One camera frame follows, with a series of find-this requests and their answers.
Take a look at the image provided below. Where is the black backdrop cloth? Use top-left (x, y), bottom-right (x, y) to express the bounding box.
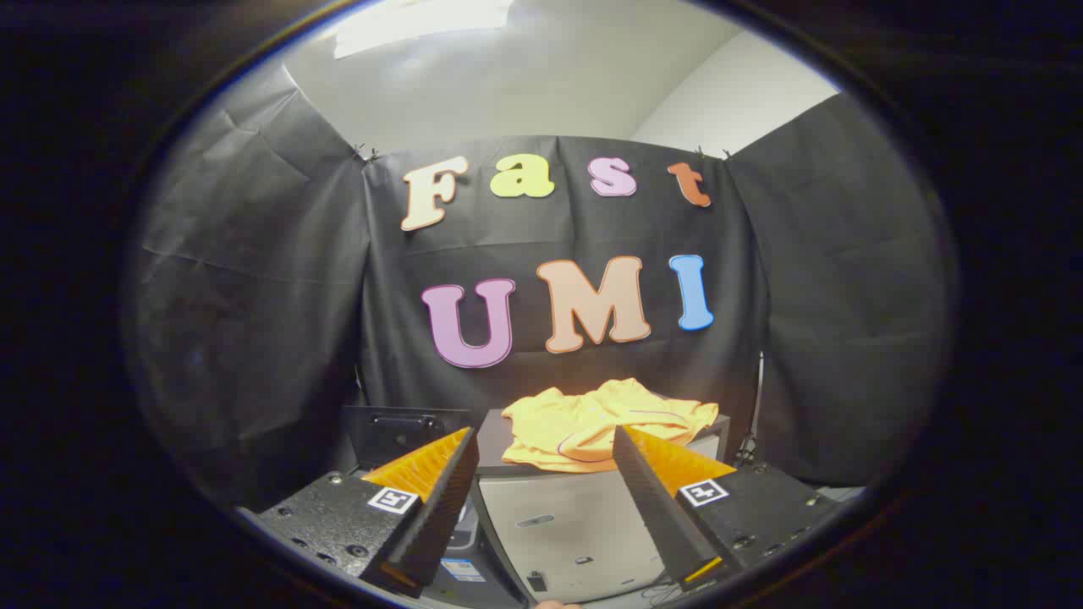
top-left (123, 59), bottom-right (957, 513)

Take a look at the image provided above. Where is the black washing machine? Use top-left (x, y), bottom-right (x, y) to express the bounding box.
top-left (423, 495), bottom-right (530, 609)

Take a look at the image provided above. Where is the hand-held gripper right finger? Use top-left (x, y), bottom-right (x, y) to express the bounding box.
top-left (611, 425), bottom-right (843, 593)

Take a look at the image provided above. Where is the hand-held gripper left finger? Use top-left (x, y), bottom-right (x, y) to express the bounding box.
top-left (241, 425), bottom-right (481, 600)

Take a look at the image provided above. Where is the grey cabinet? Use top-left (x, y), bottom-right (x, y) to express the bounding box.
top-left (474, 409), bottom-right (733, 606)

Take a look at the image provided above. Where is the orange yellow shirt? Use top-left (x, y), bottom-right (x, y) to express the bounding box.
top-left (501, 377), bottom-right (720, 474)

